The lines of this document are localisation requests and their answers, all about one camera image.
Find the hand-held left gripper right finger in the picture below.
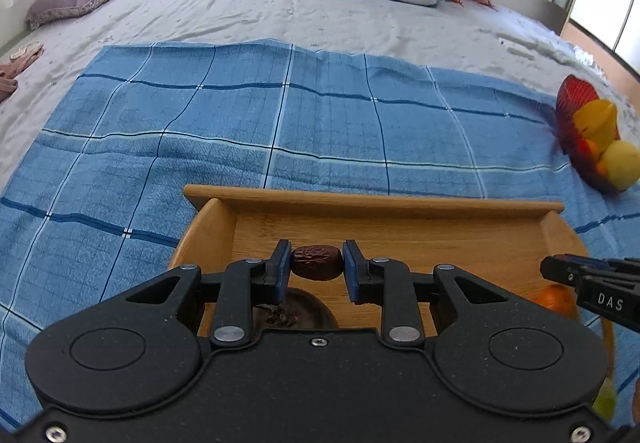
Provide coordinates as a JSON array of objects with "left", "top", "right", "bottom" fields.
[{"left": 342, "top": 238, "right": 507, "bottom": 345}]

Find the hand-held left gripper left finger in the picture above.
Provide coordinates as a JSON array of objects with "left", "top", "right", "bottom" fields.
[{"left": 125, "top": 238, "right": 293, "bottom": 350}]

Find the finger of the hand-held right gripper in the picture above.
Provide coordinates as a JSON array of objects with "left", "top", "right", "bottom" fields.
[
  {"left": 540, "top": 254, "right": 640, "bottom": 285},
  {"left": 574, "top": 273, "right": 640, "bottom": 325}
]

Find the red date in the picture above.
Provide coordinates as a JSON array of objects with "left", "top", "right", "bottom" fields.
[{"left": 291, "top": 245, "right": 344, "bottom": 282}]

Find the large orange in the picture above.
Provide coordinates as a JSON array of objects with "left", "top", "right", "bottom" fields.
[{"left": 529, "top": 285, "right": 582, "bottom": 324}]

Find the dark small dish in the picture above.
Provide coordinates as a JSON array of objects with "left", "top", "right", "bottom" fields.
[{"left": 252, "top": 287, "right": 340, "bottom": 330}]

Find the wooden tray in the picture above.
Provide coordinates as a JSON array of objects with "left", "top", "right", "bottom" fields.
[{"left": 167, "top": 184, "right": 617, "bottom": 379}]

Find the green apple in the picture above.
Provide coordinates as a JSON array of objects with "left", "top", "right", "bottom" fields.
[{"left": 592, "top": 375, "right": 619, "bottom": 422}]

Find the red glass bowl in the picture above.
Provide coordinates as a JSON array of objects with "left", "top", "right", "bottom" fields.
[{"left": 556, "top": 74, "right": 640, "bottom": 194}]

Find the blue checked blanket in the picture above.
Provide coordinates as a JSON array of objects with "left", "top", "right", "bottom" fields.
[{"left": 0, "top": 39, "right": 640, "bottom": 430}]

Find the yellow starfruit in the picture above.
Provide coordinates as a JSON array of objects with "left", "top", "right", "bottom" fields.
[{"left": 571, "top": 99, "right": 621, "bottom": 151}]

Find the white clothes pile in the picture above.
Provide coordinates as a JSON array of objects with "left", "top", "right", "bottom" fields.
[{"left": 570, "top": 44, "right": 597, "bottom": 70}]

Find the grey bed sheet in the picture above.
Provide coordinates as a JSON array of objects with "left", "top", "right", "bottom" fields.
[{"left": 0, "top": 0, "right": 640, "bottom": 206}]

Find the pink clothes pile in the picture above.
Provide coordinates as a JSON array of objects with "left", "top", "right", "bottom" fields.
[{"left": 0, "top": 42, "right": 46, "bottom": 104}]

